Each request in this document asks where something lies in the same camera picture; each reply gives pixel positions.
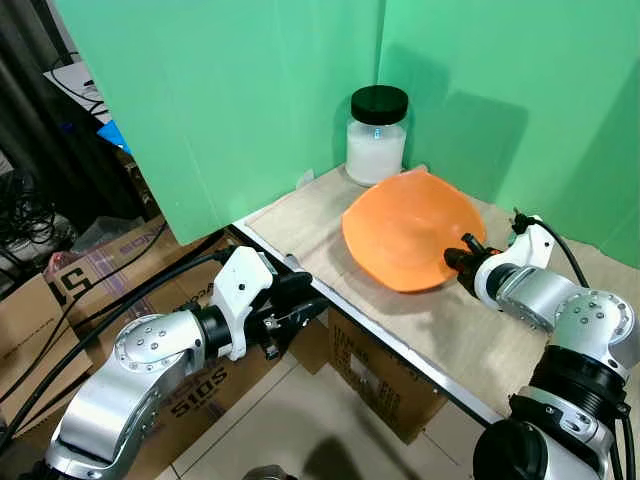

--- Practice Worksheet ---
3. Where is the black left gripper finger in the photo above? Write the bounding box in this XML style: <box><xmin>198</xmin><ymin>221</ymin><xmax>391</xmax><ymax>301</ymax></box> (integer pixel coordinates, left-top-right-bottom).
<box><xmin>272</xmin><ymin>269</ymin><xmax>316</xmax><ymax>302</ymax></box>
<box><xmin>270</xmin><ymin>299</ymin><xmax>330</xmax><ymax>337</ymax></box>

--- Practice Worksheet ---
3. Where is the orange plastic bowl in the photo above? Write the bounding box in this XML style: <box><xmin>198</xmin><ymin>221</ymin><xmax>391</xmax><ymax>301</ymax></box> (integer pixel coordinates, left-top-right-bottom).
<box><xmin>342</xmin><ymin>168</ymin><xmax>488</xmax><ymax>293</ymax></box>

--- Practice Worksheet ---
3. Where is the cardboard box with 510S print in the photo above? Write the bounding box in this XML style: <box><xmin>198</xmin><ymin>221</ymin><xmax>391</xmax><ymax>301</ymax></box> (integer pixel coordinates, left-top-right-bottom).
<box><xmin>45</xmin><ymin>228</ymin><xmax>331</xmax><ymax>480</ymax></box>

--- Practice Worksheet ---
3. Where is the brown cardboard box black print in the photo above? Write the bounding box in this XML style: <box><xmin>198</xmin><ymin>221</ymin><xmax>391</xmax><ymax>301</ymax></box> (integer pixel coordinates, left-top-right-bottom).
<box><xmin>328</xmin><ymin>308</ymin><xmax>448</xmax><ymax>444</ymax></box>

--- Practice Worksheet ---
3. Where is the clear jar with black lid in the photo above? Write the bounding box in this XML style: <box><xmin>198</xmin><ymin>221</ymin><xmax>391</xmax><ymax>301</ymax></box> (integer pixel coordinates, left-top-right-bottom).
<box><xmin>346</xmin><ymin>86</ymin><xmax>410</xmax><ymax>186</ymax></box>

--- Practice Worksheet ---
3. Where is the robot leg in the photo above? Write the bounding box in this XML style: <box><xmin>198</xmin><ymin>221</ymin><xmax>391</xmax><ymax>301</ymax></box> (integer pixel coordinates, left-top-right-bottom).
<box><xmin>243</xmin><ymin>465</ymin><xmax>298</xmax><ymax>480</ymax></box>

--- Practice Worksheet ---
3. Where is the green backdrop panel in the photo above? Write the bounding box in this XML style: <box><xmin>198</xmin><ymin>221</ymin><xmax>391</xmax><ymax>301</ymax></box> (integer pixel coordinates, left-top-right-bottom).
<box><xmin>378</xmin><ymin>0</ymin><xmax>640</xmax><ymax>269</ymax></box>
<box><xmin>50</xmin><ymin>0</ymin><xmax>387</xmax><ymax>246</ymax></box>

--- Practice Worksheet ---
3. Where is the plain brown cardboard box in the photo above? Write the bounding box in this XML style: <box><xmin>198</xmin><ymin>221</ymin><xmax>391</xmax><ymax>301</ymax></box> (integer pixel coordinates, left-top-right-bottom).
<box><xmin>0</xmin><ymin>272</ymin><xmax>101</xmax><ymax>431</ymax></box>

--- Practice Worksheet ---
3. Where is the black curtain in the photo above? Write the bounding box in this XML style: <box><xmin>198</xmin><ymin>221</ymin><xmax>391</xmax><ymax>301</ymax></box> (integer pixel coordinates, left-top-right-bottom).
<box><xmin>0</xmin><ymin>0</ymin><xmax>151</xmax><ymax>233</ymax></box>

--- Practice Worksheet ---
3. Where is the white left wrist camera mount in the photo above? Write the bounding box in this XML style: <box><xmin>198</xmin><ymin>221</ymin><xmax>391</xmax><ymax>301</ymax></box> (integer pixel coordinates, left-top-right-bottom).
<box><xmin>213</xmin><ymin>245</ymin><xmax>277</xmax><ymax>361</ymax></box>

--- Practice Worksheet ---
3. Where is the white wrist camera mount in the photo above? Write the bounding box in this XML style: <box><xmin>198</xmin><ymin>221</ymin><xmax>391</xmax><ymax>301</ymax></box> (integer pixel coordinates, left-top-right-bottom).
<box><xmin>475</xmin><ymin>215</ymin><xmax>557</xmax><ymax>306</ymax></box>
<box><xmin>213</xmin><ymin>245</ymin><xmax>277</xmax><ymax>361</ymax></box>

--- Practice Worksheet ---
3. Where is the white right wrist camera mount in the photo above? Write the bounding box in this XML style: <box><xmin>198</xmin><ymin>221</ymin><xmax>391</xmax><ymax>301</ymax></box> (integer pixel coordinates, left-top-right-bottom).
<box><xmin>475</xmin><ymin>215</ymin><xmax>557</xmax><ymax>306</ymax></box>

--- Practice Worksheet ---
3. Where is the black cable bundle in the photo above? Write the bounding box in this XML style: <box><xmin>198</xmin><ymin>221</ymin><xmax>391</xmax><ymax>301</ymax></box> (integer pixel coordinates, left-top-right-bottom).
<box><xmin>0</xmin><ymin>170</ymin><xmax>63</xmax><ymax>253</ymax></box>

